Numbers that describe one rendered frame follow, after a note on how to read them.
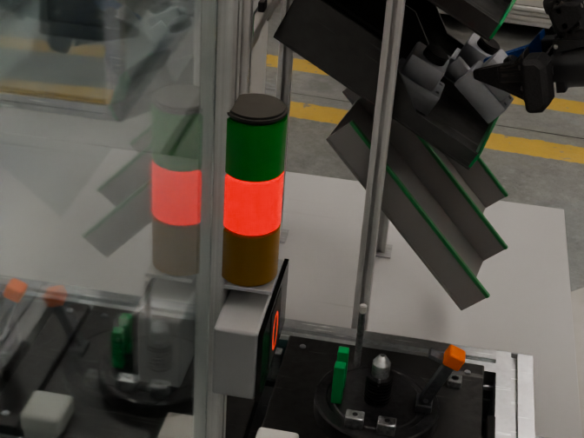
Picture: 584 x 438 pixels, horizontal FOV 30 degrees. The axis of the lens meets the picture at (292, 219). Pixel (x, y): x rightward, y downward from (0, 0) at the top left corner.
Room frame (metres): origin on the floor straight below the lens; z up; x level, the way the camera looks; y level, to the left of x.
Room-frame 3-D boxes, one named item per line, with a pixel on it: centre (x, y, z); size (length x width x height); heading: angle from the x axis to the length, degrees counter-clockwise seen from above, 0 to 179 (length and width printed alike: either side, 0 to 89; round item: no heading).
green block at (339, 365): (0.95, -0.06, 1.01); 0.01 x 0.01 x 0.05; 82
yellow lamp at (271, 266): (0.78, 0.03, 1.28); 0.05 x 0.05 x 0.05
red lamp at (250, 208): (0.78, 0.03, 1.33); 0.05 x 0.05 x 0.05
